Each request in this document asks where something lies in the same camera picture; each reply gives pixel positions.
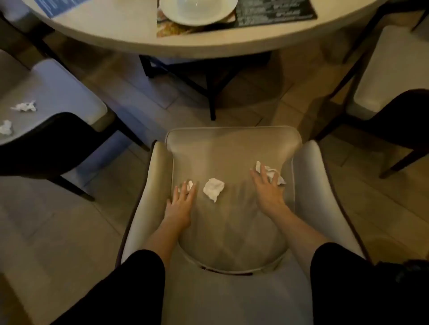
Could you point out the person's black sleeve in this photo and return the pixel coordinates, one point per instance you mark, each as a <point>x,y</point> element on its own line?
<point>127,291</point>
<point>352,288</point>

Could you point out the person's left forearm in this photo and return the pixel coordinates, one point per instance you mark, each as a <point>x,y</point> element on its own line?
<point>164,239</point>

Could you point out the person's right forearm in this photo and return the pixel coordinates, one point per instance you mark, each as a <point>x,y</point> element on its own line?
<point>298,234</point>

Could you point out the white ceramic plate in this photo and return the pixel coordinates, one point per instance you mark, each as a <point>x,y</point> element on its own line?
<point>201,18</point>

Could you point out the person's right hand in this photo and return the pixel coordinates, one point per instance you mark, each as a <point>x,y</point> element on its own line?
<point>271,197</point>

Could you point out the white tissue paper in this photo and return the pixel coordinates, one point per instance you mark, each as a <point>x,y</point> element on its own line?
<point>213,188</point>
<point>258,167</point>
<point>190,185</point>
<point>5,128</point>
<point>24,107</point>

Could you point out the round beige marble table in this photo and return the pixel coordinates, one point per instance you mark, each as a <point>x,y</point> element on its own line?
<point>134,30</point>

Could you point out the person's left hand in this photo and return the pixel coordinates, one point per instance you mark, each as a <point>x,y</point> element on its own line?
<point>179,211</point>

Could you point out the black and red paper placemat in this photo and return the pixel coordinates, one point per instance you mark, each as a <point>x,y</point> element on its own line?
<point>57,8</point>
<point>275,13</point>

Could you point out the person's black left sleeve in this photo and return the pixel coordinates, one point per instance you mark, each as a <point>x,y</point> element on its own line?
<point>127,291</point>

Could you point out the white ceramic bowl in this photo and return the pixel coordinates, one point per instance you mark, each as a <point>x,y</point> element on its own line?
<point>196,4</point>

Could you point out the person's black right sleeve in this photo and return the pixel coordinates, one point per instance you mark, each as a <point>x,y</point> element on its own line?
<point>352,288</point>

